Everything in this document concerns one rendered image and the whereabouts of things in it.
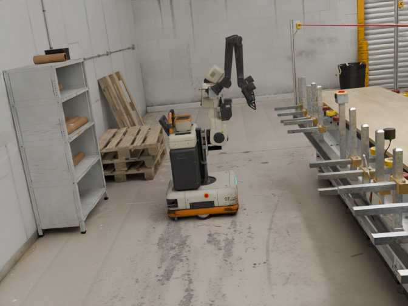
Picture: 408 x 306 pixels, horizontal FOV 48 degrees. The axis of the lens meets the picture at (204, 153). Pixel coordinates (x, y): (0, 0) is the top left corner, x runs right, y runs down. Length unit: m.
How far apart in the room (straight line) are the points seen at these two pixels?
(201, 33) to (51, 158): 6.52
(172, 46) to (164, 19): 0.58
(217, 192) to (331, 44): 6.76
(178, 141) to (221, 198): 0.66
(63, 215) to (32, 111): 0.99
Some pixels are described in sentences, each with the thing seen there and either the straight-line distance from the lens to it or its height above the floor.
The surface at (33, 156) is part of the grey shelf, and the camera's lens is 4.35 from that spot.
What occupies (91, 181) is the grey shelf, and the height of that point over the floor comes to 0.21.
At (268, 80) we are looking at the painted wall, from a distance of 10.34.
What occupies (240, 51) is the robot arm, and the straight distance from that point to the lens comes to 4.02.
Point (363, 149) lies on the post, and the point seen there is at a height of 0.98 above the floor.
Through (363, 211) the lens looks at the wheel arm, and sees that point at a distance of 1.96.
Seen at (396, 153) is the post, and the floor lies 1.09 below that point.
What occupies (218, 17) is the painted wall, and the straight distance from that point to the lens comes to 10.22.
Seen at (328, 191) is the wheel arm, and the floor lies 0.85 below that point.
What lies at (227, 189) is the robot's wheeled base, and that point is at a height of 0.27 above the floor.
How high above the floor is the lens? 1.73
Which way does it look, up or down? 15 degrees down
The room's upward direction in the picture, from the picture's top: 6 degrees counter-clockwise
